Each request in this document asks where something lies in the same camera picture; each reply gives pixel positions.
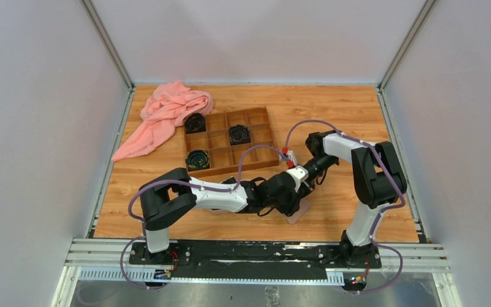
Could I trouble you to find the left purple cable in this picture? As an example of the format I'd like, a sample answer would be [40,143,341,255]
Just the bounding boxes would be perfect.
[119,145,293,291]

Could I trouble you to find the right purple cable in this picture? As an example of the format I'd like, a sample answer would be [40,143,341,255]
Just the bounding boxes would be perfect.
[283,120,407,295]

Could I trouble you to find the black flower cup rear left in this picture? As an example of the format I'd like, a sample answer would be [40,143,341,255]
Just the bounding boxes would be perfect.
[183,113,207,134]

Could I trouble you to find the pink crumpled cloth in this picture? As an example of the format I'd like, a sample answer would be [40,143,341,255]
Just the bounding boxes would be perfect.
[111,80,214,162]

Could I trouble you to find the pink leather card holder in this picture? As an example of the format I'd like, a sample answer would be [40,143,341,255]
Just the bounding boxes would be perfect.
[284,198,311,226]

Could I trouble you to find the black flower cup centre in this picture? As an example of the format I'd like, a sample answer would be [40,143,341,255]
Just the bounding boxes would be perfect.
[228,124,251,146]

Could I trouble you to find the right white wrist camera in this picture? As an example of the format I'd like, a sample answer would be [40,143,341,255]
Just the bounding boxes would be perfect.
[279,150,299,168]

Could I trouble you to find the black flower cup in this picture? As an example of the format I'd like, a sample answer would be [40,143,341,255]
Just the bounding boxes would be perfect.
[185,150,210,171]
[228,124,251,146]
[183,113,207,134]

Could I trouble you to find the brown wooden divider tray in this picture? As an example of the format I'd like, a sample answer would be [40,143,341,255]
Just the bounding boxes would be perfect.
[184,107,279,177]

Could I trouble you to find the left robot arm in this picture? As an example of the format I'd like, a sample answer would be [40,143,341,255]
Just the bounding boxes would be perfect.
[135,166,309,264]

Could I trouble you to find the purple cable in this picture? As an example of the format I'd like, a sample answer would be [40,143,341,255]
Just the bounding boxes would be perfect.
[283,120,407,295]
[119,145,293,291]

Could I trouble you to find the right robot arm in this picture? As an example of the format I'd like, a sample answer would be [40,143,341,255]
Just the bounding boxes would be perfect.
[302,131,407,267]

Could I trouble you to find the black flower cup front left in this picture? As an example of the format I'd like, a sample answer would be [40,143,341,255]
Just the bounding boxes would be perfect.
[185,150,210,171]

